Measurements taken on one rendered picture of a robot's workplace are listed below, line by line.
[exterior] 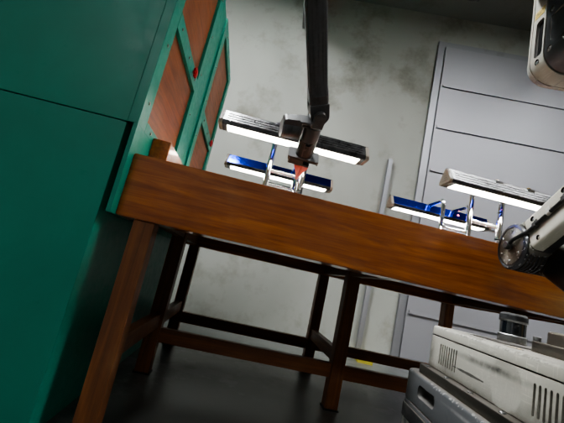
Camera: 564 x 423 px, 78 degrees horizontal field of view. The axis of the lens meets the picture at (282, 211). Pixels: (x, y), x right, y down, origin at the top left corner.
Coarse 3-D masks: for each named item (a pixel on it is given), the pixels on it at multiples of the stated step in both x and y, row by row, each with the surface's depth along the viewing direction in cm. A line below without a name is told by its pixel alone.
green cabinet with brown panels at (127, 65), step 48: (0, 0) 100; (48, 0) 102; (96, 0) 103; (144, 0) 105; (192, 0) 125; (0, 48) 98; (48, 48) 99; (96, 48) 101; (144, 48) 103; (192, 48) 140; (48, 96) 97; (96, 96) 99; (144, 96) 100; (192, 96) 153; (192, 144) 176
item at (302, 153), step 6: (300, 144) 111; (294, 150) 116; (300, 150) 112; (306, 150) 111; (312, 150) 112; (288, 156) 113; (294, 156) 113; (300, 156) 113; (306, 156) 113; (312, 156) 116; (318, 156) 117; (306, 162) 114; (312, 162) 113; (318, 162) 114
